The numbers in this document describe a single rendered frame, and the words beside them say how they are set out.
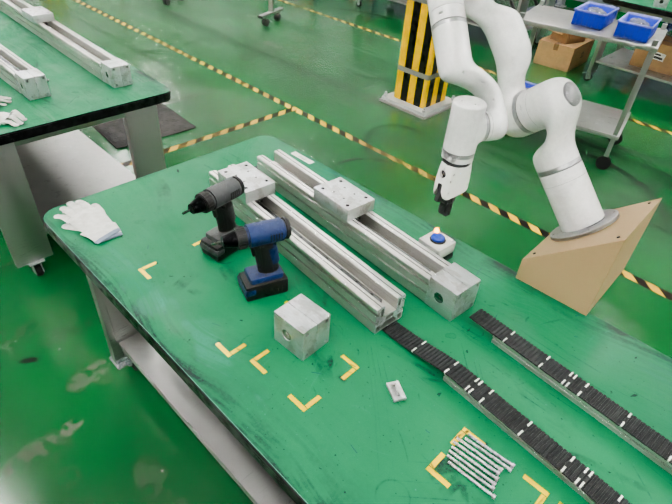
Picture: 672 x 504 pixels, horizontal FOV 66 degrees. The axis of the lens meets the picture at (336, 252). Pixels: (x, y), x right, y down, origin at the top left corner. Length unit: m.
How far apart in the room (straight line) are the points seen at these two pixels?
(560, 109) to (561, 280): 0.45
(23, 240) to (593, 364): 2.33
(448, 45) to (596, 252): 0.64
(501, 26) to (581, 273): 0.69
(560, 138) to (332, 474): 1.03
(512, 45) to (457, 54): 0.21
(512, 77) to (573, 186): 0.34
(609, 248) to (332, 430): 0.81
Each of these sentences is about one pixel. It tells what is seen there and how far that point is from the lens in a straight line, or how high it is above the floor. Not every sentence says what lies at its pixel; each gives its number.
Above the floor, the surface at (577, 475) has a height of 0.81.
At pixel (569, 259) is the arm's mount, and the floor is 0.92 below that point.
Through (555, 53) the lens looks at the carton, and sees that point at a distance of 6.19.
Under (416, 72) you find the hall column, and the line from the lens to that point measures 4.48.
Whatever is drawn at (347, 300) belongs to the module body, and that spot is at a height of 0.81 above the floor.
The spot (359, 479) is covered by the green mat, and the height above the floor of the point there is 0.78.
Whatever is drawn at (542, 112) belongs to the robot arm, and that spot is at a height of 1.22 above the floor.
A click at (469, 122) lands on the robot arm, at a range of 1.34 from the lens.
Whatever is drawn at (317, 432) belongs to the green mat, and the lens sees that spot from 1.15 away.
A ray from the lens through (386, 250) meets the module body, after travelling 1.46.
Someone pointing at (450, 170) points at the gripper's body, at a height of 1.10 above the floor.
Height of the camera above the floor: 1.75
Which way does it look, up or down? 39 degrees down
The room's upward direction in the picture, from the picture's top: 5 degrees clockwise
